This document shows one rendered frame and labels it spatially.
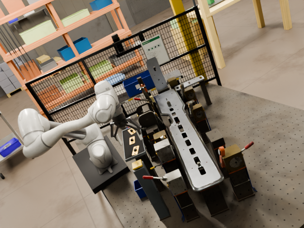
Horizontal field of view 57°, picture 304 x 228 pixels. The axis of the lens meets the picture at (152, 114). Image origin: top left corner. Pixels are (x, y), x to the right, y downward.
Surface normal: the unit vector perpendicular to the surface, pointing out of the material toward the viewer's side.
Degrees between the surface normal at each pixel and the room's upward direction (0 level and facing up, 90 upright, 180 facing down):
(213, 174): 0
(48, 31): 90
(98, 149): 47
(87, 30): 90
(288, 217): 0
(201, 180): 0
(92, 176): 42
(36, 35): 90
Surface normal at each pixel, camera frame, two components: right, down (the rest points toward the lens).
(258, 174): -0.37, -0.81
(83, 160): 0.01, -0.42
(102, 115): 0.18, 0.40
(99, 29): 0.44, 0.28
